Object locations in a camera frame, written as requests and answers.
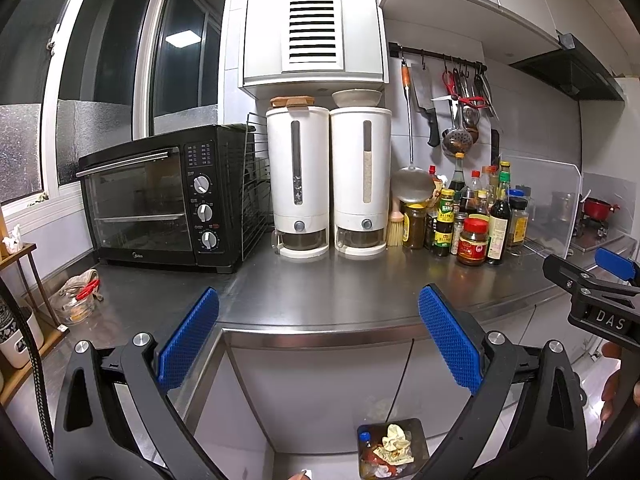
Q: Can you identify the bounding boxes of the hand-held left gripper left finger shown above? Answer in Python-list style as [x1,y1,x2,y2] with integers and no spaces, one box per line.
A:
[51,286,224,480]

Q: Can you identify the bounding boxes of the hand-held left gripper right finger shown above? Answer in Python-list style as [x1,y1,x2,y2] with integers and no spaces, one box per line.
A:
[417,284,589,480]

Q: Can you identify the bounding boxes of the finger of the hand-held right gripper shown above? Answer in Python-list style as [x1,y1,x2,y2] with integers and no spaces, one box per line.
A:
[542,253,640,309]
[594,246,640,284]

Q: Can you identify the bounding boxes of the stainless steel trash bin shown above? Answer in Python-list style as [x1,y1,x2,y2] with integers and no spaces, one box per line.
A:
[356,417,431,480]

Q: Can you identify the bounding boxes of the beige paper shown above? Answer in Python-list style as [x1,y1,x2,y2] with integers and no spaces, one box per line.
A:
[381,423,415,464]

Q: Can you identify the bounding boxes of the person's right hand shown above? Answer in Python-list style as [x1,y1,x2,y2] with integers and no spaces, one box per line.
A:
[599,343,640,424]

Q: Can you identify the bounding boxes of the gas stove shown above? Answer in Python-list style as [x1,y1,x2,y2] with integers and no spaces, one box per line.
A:
[570,219,627,252]

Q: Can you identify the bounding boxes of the red pot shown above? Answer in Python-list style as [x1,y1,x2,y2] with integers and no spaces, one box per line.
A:
[581,197,621,224]

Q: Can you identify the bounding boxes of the steel pot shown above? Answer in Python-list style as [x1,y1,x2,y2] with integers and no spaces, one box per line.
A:
[550,192,577,224]

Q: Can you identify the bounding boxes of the group of condiment bottles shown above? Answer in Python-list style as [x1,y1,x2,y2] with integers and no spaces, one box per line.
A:
[400,160,531,267]

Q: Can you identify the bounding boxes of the clear splash guard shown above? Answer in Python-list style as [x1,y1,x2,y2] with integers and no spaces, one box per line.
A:
[497,152,584,257]

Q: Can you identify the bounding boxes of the red kitchen tool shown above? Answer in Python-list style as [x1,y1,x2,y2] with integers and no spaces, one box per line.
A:
[73,280,101,302]

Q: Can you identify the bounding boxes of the beige cloth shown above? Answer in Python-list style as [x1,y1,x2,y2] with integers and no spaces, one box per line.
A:
[59,268,104,306]

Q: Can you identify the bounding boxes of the glass bowl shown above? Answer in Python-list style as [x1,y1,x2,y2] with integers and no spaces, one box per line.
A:
[52,280,99,325]

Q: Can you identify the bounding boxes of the wooden dish brush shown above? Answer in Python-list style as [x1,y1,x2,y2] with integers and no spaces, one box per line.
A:
[387,198,406,247]

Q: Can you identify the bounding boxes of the black toaster oven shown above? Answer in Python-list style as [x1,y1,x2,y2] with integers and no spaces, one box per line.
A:
[77,123,259,275]

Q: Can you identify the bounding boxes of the white patterned canister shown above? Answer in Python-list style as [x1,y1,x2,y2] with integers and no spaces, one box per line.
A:
[0,304,45,369]

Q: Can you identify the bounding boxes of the steel slotted spoon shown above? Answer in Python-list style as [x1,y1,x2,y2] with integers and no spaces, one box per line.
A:
[441,104,474,157]

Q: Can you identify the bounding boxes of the wooden shelf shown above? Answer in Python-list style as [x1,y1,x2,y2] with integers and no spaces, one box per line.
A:
[0,242,69,397]

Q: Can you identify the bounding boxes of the black range hood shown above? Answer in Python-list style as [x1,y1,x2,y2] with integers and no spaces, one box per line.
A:
[509,32,627,104]

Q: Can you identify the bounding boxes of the white grain dispenser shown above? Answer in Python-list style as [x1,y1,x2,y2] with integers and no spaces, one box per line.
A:
[264,104,331,260]
[329,105,394,256]

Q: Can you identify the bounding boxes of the white crumpled paper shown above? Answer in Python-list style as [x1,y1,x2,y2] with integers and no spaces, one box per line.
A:
[2,223,24,256]

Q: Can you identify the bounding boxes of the steel tongs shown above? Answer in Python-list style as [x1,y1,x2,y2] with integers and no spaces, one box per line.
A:
[472,67,501,122]

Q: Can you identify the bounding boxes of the red kitchen scissors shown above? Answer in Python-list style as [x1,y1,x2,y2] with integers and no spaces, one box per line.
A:
[430,69,487,111]

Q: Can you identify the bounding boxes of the brown wooden board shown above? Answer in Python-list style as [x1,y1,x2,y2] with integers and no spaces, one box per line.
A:
[269,94,316,110]

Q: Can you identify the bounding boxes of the ceramic bowl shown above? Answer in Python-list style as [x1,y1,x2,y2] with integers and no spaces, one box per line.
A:
[331,88,384,109]

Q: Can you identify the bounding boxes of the white upper cabinet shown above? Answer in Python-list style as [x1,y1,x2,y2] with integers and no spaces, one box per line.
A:
[379,0,569,54]

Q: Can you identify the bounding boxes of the white vented cabinet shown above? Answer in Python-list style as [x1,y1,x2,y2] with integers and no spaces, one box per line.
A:
[242,0,390,89]

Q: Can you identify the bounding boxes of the black braided cable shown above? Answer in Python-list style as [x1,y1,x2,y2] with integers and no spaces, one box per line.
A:
[0,275,55,462]

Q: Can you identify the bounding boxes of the steel skimmer with orange handle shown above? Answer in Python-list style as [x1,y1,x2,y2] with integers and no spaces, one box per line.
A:
[392,62,436,204]

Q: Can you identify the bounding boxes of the black wire rack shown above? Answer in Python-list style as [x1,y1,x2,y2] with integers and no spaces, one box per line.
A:
[240,112,274,262]

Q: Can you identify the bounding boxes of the cleaver with black handle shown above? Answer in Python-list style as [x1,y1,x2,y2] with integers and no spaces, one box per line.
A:
[414,65,441,149]

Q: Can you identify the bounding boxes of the black utensil rail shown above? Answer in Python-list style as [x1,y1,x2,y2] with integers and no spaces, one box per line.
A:
[388,42,489,74]

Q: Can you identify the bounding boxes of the window with white frame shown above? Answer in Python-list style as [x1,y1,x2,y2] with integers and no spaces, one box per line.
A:
[0,0,237,207]

